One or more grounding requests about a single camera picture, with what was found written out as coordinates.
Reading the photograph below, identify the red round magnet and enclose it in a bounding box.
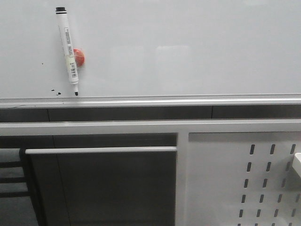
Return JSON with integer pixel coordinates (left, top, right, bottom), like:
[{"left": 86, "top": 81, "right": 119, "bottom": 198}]
[{"left": 73, "top": 48, "right": 85, "bottom": 67}]

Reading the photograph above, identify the white whiteboard marker black tip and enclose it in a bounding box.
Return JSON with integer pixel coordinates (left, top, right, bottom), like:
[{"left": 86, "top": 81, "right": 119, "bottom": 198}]
[{"left": 55, "top": 7, "right": 79, "bottom": 96}]

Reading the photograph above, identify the large white whiteboard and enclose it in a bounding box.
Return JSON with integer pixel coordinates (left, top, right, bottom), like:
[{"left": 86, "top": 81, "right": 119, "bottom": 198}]
[{"left": 0, "top": 0, "right": 301, "bottom": 108}]

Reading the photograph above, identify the dark hanging flip panel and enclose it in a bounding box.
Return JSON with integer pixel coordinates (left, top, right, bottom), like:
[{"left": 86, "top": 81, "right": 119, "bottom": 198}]
[{"left": 25, "top": 146, "right": 177, "bottom": 226}]

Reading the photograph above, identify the white slotted pegboard panel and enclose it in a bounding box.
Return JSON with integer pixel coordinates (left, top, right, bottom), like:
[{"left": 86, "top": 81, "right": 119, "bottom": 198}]
[{"left": 186, "top": 132, "right": 301, "bottom": 226}]

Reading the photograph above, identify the white upper marker tray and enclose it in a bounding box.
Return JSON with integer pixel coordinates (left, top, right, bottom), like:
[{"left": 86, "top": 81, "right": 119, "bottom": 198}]
[{"left": 292, "top": 153, "right": 301, "bottom": 177}]

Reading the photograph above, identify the white whiteboard stand frame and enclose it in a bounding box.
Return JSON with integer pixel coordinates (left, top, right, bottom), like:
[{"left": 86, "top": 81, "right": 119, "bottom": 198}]
[{"left": 0, "top": 119, "right": 301, "bottom": 226}]

